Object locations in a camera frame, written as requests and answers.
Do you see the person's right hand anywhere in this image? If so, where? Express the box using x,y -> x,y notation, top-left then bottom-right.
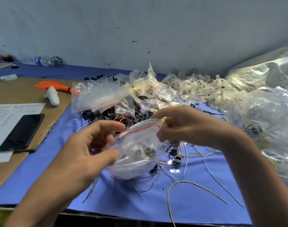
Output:
150,104 -> 245,153

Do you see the person's left hand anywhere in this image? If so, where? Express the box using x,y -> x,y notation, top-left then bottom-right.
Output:
56,119 -> 128,188

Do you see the pile of white plastic wheels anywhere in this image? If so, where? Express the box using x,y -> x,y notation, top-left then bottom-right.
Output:
161,68 -> 250,110

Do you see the pile of black plastic rings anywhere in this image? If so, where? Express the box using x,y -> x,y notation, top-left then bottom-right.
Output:
81,73 -> 188,174

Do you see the clear zip plastic bag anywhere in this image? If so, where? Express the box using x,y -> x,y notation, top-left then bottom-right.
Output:
108,118 -> 171,181

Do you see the long yellow green wire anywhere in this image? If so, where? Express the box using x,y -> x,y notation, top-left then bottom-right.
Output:
166,143 -> 246,227

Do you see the heap of plastic bags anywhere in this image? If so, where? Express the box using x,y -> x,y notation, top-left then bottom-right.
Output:
113,62 -> 188,115

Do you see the stack of plastic bags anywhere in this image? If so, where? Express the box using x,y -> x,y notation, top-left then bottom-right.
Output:
70,75 -> 134,115

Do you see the pile of large plastic bags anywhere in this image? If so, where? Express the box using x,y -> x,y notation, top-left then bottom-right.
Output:
221,46 -> 288,181

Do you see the person's left forearm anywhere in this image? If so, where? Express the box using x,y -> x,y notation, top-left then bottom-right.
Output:
3,162 -> 108,227

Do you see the person's right forearm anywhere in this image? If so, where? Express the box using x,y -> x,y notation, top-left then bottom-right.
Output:
219,131 -> 288,227

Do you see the blue cloth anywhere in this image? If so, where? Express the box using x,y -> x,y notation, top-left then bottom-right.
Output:
0,61 -> 288,226

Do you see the black smartphone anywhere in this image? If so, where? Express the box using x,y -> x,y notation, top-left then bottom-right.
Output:
0,113 -> 46,153

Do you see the white handheld device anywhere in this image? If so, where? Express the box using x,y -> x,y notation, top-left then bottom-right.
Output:
43,85 -> 61,107

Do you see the orange tie bundle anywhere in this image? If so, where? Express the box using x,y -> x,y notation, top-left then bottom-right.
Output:
33,80 -> 81,96

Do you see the white paper sheet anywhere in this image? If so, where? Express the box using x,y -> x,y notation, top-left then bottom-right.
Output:
0,102 -> 47,164

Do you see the brown cardboard sheet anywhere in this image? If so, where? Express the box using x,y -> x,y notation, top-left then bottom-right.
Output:
0,75 -> 77,194

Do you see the black round wheel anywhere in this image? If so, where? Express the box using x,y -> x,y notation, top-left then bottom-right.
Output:
49,55 -> 64,68

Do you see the clear plastic water bottle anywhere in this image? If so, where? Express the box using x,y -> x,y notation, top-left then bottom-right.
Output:
19,55 -> 51,67

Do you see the small white label card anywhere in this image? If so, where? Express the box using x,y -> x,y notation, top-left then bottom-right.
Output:
0,73 -> 19,82

